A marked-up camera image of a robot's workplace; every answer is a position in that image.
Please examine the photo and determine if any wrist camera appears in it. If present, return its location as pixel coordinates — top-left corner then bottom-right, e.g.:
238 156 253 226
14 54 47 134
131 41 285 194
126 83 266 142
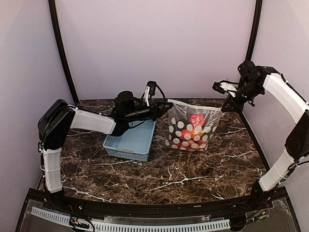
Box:
212 80 238 98
141 81 167 107

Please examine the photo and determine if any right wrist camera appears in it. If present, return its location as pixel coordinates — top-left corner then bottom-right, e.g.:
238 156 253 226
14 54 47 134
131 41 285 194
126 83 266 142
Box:
212 80 238 98

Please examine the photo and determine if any grey slotted cable duct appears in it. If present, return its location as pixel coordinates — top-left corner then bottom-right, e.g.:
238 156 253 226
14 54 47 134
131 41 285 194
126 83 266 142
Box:
30 207 231 232

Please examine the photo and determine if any right black frame post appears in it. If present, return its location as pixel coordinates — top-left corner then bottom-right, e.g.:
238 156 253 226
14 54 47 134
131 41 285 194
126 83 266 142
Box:
245 0 263 61

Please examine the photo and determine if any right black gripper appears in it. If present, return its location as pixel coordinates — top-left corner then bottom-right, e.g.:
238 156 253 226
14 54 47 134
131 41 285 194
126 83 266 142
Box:
222 81 264 113

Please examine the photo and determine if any black frame post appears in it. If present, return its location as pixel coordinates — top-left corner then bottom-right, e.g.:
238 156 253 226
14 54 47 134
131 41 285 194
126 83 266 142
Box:
245 0 263 61
48 0 79 105

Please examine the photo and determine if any black front rail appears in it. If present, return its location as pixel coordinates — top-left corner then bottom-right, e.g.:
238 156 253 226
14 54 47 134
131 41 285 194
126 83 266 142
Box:
24 188 288 219

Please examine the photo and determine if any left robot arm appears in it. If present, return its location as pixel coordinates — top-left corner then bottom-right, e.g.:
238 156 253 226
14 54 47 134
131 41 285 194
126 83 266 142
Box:
38 91 173 211

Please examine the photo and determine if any left black frame post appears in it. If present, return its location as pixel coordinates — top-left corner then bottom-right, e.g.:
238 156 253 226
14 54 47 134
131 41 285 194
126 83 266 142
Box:
48 0 79 105

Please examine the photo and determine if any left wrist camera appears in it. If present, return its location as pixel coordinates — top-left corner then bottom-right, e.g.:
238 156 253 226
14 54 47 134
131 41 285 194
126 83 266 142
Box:
141 81 167 107

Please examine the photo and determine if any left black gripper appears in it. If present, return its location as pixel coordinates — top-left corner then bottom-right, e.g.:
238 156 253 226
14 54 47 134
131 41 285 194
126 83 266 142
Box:
125 99 173 122

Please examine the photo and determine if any red wrinkled toy ball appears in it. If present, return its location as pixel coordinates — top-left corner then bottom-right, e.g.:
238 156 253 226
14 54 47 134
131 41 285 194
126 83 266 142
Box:
190 114 206 128

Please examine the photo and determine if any polka dot zip bag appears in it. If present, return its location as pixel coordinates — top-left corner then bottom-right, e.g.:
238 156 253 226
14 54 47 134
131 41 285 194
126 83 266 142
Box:
165 99 224 149

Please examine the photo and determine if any light blue plastic basket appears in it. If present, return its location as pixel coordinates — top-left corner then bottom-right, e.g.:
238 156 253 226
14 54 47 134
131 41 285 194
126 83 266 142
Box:
103 120 156 162

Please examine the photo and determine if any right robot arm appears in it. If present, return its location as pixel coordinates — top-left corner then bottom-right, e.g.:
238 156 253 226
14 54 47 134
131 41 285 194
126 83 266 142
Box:
213 61 309 210

